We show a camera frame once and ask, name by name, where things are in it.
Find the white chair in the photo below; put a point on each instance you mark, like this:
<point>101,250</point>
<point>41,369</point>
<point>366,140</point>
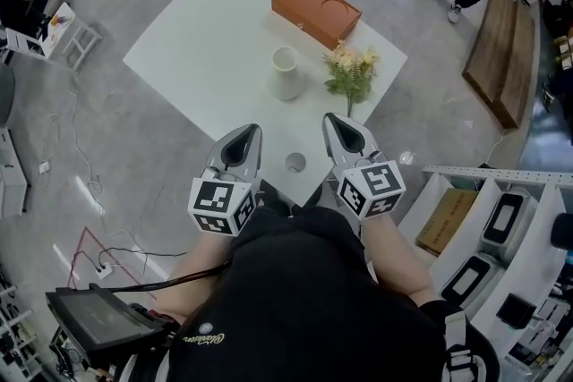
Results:
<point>20,42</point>

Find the brown cardboard box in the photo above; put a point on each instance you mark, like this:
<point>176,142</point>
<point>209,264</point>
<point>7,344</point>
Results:
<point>445,219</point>

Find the brown wooden bench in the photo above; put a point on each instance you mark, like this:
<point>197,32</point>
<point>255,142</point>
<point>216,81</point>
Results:
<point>497,62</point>

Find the black tablet monitor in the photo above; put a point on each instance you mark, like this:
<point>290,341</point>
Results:
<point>98,317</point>

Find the black round bag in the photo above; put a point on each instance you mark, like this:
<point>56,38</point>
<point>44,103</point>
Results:
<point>563,230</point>

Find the grey cushioned chair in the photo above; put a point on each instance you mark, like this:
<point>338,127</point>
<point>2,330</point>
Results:
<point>5,94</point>

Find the storage bin with black lid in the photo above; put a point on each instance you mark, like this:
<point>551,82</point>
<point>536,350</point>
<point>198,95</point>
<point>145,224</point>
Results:
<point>508,223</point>
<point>465,282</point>

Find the person's left forearm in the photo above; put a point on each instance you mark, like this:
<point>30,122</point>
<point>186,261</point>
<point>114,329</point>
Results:
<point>201,252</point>

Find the person's black shirt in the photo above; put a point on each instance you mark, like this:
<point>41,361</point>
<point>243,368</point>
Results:
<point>304,304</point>

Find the black square box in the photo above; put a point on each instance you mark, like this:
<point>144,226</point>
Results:
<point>515,311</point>

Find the orange wooden box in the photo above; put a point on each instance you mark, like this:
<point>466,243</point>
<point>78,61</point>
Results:
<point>313,9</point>

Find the white low cabinet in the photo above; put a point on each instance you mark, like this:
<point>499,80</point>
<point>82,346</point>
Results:
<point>11,179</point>

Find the white power strip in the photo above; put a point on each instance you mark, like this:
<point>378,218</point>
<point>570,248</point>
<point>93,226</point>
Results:
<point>104,272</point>

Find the white power adapter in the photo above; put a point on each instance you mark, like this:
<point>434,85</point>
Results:
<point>44,167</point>

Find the person's right forearm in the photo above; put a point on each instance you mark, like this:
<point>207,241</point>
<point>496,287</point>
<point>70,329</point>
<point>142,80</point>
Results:
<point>394,259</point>

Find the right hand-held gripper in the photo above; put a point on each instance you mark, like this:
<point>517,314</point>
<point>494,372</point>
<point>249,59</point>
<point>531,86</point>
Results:
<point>380,181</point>

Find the small white side table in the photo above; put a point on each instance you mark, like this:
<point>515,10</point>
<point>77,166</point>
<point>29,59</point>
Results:
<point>67,36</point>

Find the white shelving unit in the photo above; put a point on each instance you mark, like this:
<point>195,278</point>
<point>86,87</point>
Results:
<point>483,173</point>

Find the yellow flowers bunch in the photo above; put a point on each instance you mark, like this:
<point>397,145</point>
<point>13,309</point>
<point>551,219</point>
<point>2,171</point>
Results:
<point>351,76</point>

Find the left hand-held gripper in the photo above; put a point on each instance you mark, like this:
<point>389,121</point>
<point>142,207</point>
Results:
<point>210,201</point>

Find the white vase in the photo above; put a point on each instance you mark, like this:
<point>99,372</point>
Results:
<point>286,80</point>

